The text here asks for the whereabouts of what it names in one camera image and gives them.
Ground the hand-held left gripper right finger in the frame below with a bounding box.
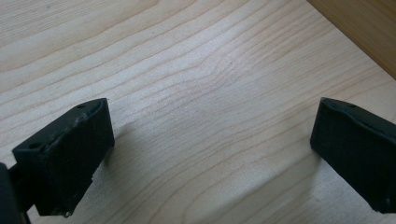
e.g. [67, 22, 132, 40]
[309, 96, 396, 215]

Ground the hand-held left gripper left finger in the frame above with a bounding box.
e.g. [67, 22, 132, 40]
[11, 97, 116, 218]

